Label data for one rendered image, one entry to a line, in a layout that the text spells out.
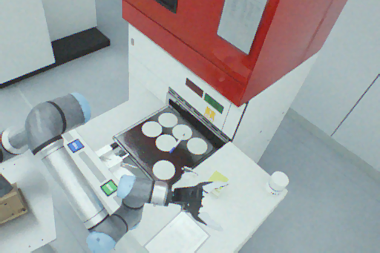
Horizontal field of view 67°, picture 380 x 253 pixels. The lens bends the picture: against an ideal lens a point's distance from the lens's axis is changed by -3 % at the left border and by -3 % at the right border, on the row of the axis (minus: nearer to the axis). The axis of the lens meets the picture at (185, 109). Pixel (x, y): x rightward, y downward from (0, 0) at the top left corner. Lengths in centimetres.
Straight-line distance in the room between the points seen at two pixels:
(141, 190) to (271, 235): 158
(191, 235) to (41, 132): 65
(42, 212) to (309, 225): 189
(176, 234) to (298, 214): 153
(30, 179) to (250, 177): 98
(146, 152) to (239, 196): 47
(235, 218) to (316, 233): 137
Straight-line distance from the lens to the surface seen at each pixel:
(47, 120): 94
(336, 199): 280
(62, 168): 92
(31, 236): 139
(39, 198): 145
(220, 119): 142
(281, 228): 245
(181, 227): 119
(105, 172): 130
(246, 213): 128
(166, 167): 138
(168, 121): 154
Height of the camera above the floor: 207
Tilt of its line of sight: 47 degrees down
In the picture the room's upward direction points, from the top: 11 degrees clockwise
